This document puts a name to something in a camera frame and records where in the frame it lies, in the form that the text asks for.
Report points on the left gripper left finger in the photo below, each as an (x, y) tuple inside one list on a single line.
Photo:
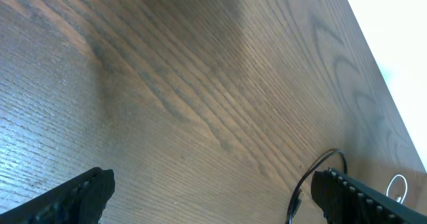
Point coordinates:
[(79, 200)]

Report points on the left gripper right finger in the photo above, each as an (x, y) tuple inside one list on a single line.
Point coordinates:
[(345, 200)]

